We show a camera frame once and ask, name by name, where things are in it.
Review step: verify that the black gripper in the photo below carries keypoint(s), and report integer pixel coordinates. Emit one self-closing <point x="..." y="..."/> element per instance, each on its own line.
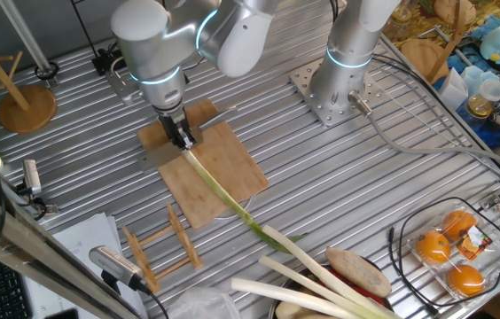
<point x="172" y="126"/>

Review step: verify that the steel cleaver knife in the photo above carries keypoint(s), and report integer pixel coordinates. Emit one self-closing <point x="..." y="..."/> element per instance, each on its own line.
<point x="157" y="157"/>

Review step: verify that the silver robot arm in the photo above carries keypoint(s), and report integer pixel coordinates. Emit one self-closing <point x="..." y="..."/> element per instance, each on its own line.
<point x="347" y="40"/>

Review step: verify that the wooden cutting board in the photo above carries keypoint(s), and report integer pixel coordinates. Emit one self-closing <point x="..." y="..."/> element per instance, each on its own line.
<point x="232" y="177"/>

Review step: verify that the long scallion with green top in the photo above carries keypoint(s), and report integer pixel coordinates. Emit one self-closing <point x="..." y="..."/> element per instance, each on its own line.
<point x="219" y="190"/>

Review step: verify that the wooden knife rack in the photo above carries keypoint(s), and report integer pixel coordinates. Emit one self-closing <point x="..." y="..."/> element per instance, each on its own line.
<point x="183" y="239"/>

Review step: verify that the black stand with thin rod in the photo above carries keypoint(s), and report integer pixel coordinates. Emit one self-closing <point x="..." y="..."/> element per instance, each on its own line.
<point x="98" y="67"/>

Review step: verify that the white paper sheets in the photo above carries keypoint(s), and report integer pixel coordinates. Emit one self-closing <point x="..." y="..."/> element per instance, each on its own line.
<point x="86" y="230"/>

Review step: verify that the wooden mug tree stand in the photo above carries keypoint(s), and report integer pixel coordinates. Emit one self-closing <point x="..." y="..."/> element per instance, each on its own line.
<point x="26" y="108"/>
<point x="423" y="57"/>

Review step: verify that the clear plastic bag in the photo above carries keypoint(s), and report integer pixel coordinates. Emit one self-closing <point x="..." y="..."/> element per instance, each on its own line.
<point x="201" y="305"/>

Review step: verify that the metal bowl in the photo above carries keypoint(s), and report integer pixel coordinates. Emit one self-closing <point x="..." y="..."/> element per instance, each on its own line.
<point x="272" y="310"/>

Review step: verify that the pale potato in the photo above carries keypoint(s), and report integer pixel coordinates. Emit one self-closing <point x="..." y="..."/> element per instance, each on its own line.
<point x="292" y="312"/>

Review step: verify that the brown sweet potato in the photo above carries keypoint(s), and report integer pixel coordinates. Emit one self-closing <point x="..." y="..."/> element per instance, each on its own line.
<point x="358" y="272"/>

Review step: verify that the red vegetable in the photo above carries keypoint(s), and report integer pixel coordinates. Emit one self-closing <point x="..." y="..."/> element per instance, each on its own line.
<point x="351" y="287"/>

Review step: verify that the clear glass bottle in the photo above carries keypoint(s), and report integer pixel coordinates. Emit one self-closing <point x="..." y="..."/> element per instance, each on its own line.
<point x="398" y="17"/>

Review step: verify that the orange fruit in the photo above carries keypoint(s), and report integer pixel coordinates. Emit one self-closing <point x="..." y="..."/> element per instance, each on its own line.
<point x="465" y="280"/>
<point x="459" y="223"/>
<point x="432" y="247"/>

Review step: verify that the white paper box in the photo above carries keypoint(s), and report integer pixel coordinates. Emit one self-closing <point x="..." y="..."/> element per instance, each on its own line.
<point x="451" y="91"/>

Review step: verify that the round woven wooden item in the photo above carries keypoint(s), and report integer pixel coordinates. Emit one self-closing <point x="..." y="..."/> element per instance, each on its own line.
<point x="451" y="9"/>

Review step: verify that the glass flask with yellow liquid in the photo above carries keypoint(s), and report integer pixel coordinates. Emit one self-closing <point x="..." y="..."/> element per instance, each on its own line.
<point x="482" y="104"/>

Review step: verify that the orange label sticker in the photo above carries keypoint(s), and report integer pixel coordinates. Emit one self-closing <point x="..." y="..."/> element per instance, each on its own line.
<point x="474" y="243"/>

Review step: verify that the blue cloth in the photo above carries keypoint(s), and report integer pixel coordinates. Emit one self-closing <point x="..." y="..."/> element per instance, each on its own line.
<point x="494" y="133"/>

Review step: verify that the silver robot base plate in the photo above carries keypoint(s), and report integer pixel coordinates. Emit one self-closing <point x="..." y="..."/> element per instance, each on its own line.
<point x="307" y="84"/>

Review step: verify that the small silver camera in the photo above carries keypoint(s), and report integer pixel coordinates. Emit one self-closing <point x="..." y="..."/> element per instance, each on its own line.
<point x="32" y="175"/>

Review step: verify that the metal camera mount clamp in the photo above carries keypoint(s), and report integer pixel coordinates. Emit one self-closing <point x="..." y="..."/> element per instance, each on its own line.
<point x="39" y="206"/>

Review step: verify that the aluminium frame beam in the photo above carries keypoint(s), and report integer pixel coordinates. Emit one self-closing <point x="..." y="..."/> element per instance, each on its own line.
<point x="33" y="248"/>

